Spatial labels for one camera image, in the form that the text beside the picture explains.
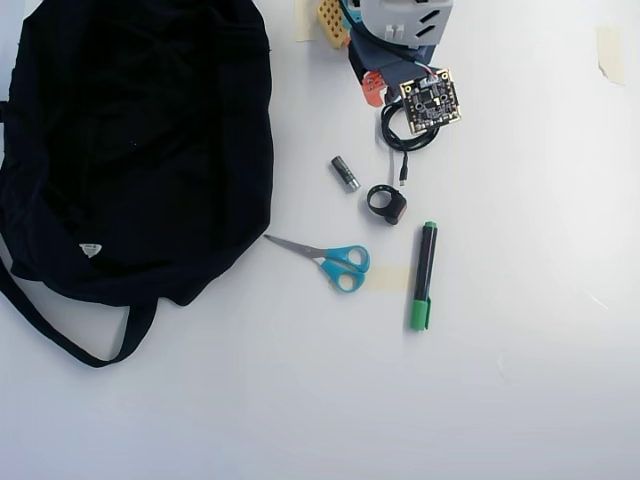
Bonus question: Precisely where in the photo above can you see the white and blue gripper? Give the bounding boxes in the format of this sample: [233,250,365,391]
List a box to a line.
[347,0,455,107]

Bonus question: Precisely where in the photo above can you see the black braided cable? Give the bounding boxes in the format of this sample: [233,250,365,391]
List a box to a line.
[380,97,444,187]

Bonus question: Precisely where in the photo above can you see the black cloth bag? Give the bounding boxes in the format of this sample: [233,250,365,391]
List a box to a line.
[0,0,275,369]

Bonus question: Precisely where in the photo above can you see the yellow perforated block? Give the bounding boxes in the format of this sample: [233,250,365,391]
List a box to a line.
[317,0,351,50]

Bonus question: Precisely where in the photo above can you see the narrow beige masking tape strip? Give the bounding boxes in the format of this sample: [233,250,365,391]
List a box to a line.
[294,0,320,42]

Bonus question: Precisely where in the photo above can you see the black cylindrical battery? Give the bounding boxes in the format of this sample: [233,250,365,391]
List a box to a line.
[329,155,362,193]

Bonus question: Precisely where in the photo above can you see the green and black marker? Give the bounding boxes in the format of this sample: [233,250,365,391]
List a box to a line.
[409,220,440,332]

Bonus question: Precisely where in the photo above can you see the wide beige masking tape piece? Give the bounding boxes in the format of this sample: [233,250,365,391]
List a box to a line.
[367,266,414,293]

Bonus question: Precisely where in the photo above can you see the torn beige masking tape piece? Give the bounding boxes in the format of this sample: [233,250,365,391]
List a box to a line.
[596,25,626,87]

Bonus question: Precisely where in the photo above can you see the thin camera wire bundle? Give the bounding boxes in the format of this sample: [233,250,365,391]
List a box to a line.
[387,42,442,82]

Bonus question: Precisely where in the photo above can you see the camera circuit board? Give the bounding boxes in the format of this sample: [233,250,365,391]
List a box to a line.
[398,68,463,135]

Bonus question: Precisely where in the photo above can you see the black ring with red button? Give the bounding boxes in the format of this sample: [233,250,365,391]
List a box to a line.
[366,183,409,226]

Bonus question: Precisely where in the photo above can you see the blue handled scissors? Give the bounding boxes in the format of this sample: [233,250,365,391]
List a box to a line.
[263,233,371,294]

